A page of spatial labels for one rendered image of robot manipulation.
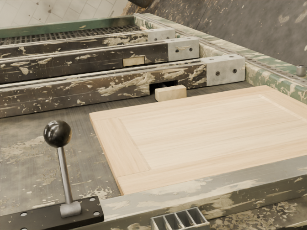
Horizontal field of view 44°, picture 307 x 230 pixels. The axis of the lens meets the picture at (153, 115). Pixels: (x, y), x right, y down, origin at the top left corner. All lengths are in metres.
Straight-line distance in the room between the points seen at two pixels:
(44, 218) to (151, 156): 0.26
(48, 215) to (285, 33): 2.34
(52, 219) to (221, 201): 0.23
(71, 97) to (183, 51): 0.56
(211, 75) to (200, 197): 0.62
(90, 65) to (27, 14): 4.73
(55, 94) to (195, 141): 0.42
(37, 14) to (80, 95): 5.07
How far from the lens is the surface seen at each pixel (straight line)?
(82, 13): 6.17
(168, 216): 0.53
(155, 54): 1.40
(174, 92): 1.00
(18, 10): 6.04
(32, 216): 0.53
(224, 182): 0.58
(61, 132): 0.51
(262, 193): 0.59
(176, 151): 0.72
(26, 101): 1.02
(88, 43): 1.60
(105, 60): 1.36
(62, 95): 1.02
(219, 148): 0.72
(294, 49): 2.55
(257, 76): 1.12
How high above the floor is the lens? 1.55
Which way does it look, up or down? 25 degrees down
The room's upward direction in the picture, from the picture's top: 63 degrees counter-clockwise
